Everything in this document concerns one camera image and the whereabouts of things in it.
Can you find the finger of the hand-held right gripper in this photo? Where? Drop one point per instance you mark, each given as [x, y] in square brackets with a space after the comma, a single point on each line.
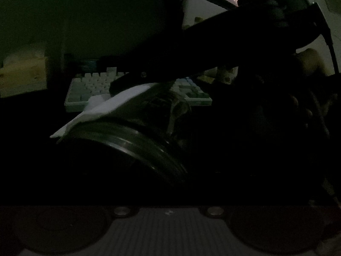
[186, 48]
[133, 81]

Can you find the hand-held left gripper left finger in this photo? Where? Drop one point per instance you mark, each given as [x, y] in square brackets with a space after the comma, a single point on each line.
[121, 210]

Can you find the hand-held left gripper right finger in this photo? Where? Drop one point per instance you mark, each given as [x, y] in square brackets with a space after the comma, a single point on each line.
[214, 210]

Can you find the dark round bowl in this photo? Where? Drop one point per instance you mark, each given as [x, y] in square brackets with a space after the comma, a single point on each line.
[149, 106]

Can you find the white paper tissue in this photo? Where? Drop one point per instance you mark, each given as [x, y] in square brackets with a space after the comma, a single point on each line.
[106, 106]

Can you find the person's right hand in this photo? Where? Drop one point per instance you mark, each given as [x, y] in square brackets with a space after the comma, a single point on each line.
[311, 61]

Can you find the yellow snack packet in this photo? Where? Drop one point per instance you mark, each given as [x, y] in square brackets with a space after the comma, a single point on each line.
[207, 75]

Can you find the black monitor stand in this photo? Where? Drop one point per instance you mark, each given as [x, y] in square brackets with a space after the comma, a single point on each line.
[174, 5]

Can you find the white and green keyboard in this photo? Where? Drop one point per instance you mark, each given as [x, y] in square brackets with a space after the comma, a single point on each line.
[88, 90]

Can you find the patterned tumbler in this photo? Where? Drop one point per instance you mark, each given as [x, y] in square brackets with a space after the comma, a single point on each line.
[226, 74]

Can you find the pale yellow box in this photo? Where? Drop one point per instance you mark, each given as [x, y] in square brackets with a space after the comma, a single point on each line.
[21, 72]

